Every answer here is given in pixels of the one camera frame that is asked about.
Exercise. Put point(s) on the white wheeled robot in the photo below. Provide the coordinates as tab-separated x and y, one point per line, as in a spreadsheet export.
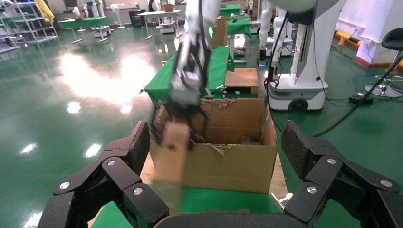
308	63

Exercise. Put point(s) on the brown wooden box stool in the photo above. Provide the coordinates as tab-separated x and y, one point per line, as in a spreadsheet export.
240	77

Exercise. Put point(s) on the slim cardboard box with hole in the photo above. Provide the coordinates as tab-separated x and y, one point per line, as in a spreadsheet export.
171	157

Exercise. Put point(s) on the yellow hanging cloth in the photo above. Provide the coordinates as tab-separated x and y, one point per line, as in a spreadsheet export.
45	11

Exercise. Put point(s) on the small distant cardboard box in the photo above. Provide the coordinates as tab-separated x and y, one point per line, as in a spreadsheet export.
168	8

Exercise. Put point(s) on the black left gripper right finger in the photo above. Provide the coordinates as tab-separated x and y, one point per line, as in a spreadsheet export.
327	176

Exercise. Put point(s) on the green cloth covered table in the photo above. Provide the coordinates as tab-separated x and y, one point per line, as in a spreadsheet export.
83	22
230	11
239	26

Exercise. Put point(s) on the dark storage cabinet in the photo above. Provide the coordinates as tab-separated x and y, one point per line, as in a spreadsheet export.
137	20

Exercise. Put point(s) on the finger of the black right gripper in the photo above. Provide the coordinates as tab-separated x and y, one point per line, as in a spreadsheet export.
156	126
204	126

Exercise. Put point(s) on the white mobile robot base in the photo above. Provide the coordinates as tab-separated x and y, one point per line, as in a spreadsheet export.
167	28
100	31

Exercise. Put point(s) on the white long table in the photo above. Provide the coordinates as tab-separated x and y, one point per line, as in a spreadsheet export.
159	13

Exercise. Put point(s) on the large open cardboard carton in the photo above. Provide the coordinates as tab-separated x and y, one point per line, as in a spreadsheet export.
239	170

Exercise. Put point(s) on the black power brick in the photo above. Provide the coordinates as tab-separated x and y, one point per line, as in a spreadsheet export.
360	99

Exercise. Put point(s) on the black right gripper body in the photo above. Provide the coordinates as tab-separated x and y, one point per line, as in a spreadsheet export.
182	111

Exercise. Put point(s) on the black bar stool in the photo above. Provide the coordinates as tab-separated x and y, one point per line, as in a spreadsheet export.
393	37

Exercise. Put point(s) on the white pedestal fan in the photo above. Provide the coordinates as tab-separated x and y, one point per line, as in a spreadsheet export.
76	12
115	8

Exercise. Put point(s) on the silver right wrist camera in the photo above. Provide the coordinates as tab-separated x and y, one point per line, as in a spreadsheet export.
187	91

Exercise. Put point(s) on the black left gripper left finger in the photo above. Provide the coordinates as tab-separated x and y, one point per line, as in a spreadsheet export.
119	170

